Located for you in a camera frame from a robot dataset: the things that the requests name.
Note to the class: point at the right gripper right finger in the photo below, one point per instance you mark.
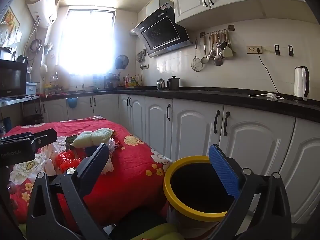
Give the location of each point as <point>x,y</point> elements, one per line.
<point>272,217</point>

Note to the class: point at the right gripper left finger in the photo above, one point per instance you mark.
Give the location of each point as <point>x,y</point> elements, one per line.
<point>45,218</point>

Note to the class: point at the red plastic bag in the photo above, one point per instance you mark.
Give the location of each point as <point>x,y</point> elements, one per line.
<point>66,160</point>

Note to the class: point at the dark patterned snack packet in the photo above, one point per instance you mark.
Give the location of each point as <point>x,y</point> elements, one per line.
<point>69,141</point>

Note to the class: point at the green knitted cloth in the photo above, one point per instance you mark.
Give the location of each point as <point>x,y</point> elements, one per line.
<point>88,139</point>

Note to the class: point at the yellow rimmed trash bin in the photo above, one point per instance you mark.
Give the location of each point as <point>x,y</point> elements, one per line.
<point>197,199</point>

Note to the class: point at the blue hanging holder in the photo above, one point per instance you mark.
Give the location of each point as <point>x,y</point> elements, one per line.
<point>72,102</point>

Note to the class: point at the black microwave oven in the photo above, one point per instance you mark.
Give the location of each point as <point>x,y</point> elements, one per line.
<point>13,77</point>

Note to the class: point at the red floral tablecloth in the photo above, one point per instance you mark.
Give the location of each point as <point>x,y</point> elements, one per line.
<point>137,176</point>

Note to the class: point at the black countertop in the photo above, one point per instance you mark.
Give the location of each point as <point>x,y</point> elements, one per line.
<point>253,99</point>

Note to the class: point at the white electric kettle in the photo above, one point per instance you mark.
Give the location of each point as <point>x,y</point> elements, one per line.
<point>302,83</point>

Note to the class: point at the white water heater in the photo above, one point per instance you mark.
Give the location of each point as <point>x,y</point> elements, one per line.
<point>43,10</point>

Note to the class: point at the small steel teapot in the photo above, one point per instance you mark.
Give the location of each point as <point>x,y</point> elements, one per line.
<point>161,84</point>

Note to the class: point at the dark metal teapot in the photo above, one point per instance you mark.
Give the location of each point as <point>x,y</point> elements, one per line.
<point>173,83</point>

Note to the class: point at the hanging steel ladle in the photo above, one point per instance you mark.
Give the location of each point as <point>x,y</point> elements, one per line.
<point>205,58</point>

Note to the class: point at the hanging green spatula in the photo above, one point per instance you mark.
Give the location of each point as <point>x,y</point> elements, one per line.
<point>227,52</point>

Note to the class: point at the black range hood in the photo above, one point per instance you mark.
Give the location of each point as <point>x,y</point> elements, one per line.
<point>160,33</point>

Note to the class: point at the upper white cabinets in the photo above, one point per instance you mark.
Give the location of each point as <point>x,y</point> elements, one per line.
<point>204,13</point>

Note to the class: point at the white charger with cable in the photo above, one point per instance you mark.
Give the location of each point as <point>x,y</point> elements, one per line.
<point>269,96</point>

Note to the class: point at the small wall fan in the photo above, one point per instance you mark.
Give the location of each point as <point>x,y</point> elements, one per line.
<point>121,62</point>

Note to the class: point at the hanging wire skimmer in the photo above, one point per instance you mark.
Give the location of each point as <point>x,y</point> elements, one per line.
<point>196,64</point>

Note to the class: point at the wall power strip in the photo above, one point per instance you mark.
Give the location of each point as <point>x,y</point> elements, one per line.
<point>254,49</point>

